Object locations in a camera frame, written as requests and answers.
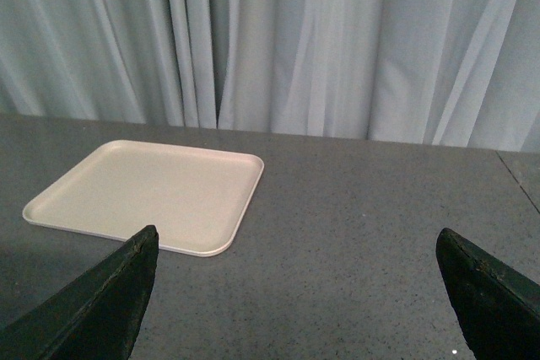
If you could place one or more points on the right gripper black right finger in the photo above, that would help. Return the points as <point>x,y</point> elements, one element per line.
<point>496,306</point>

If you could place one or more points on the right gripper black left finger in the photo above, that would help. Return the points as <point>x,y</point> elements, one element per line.
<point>96,316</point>

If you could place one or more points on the beige rectangular tray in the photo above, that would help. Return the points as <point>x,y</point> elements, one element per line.
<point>195,197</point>

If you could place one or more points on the grey curtain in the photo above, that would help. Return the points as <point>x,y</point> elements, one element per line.
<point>439,72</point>

